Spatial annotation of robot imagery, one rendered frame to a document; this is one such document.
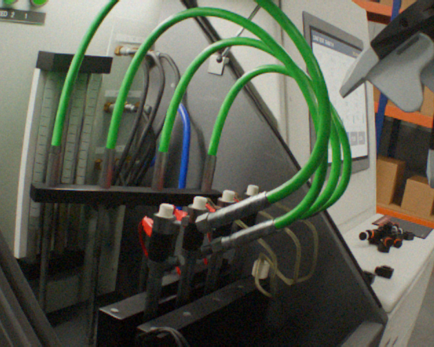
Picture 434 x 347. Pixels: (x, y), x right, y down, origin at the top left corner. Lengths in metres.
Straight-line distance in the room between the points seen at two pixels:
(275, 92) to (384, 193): 5.05
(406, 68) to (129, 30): 0.70
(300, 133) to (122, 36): 0.37
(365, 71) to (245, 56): 0.66
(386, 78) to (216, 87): 0.65
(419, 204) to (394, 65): 5.59
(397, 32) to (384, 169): 5.64
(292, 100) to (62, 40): 0.43
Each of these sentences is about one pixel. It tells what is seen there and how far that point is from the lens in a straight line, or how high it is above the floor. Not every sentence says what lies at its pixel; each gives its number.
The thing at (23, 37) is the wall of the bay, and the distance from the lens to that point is 0.89.
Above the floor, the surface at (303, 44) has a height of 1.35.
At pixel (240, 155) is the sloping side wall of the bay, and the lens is 1.05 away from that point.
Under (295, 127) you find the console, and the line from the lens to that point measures 1.12.
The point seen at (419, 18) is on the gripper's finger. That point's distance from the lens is 0.43.
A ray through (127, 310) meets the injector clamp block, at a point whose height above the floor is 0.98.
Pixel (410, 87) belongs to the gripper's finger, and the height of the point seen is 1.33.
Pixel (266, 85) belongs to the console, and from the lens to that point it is 1.07.
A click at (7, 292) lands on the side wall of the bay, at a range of 0.46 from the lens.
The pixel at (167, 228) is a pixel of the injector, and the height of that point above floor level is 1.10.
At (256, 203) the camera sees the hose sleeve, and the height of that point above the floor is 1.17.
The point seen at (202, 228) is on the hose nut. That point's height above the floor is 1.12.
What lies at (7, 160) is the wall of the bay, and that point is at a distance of 0.91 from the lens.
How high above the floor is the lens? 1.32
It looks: 11 degrees down
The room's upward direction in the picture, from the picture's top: 11 degrees clockwise
